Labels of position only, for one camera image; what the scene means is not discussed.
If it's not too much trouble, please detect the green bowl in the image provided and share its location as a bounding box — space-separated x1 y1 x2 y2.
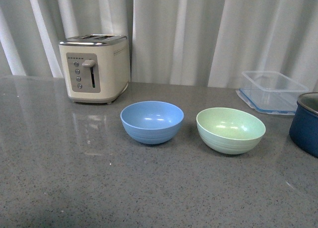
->
196 107 266 155

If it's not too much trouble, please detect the blue bowl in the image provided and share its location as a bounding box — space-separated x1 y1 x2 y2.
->
120 101 184 145

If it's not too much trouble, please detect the cream toaster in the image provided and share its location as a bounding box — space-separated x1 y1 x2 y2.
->
59 34 131 104

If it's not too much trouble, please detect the clear plastic food container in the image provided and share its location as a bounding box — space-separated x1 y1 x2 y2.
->
237 71 309 115

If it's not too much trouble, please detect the blue saucepan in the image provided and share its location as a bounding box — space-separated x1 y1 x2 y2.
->
289 92 318 157

